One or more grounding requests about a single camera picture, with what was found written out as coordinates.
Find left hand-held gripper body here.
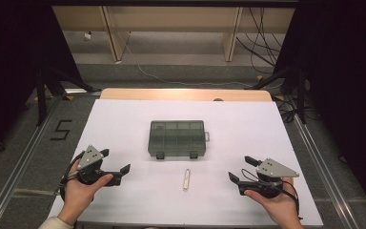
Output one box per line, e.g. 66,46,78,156
76,145,113,186

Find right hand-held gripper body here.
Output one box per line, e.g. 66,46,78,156
238,157,300,199

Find small clear tube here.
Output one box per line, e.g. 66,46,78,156
182,168,192,192

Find grey translucent compartment box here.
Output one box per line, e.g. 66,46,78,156
147,119,211,160

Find person's right hand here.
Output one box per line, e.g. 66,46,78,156
243,177,304,229

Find person's left hand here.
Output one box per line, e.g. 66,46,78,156
57,160,114,225

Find black metal stand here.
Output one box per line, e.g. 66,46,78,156
33,63,103,127
244,65,310,125

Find dark curtain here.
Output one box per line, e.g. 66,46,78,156
273,0,366,222
0,0,84,161

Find beige wooden desk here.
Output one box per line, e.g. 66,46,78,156
51,5,296,63

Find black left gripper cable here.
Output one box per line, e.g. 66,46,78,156
58,152,85,204

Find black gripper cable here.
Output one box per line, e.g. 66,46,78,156
240,168,301,221
58,152,85,204

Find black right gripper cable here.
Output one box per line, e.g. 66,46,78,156
240,168,301,221

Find aluminium floor rail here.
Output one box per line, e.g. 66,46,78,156
0,94,65,229
293,114,360,229

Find coiled black floor cable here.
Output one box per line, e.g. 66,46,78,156
275,97,300,124

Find bundle of black cables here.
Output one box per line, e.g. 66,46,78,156
235,7,284,74

